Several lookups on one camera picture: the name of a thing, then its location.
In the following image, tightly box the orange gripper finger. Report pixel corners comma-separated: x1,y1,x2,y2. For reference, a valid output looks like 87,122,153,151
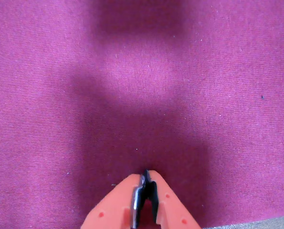
80,173,148,229
145,169,202,229

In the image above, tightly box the magenta cloth mat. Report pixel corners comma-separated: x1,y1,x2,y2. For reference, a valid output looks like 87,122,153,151
0,0,284,229

